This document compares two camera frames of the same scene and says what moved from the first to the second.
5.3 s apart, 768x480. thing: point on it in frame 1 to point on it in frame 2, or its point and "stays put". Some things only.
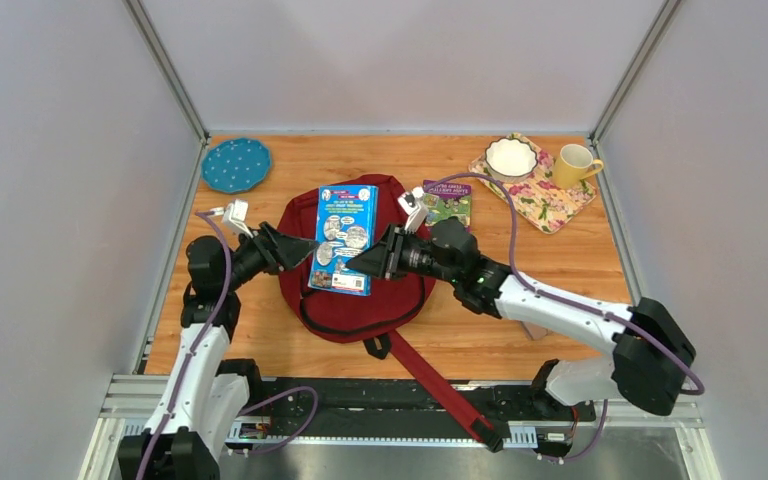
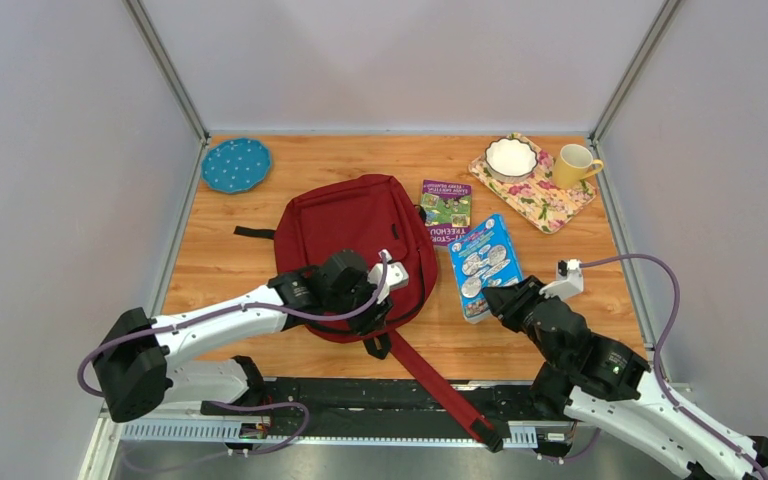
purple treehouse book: [449, 199] stays put
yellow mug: [574, 164] stays put
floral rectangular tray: [539, 196] stays put
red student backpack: [376, 319] stays put
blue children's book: [346, 218] to [483, 257]
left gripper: [280, 256] to [373, 320]
